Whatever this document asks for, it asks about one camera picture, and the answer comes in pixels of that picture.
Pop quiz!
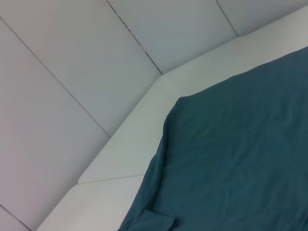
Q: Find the teal blue shirt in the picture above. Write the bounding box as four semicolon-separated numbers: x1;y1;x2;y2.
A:
117;47;308;231

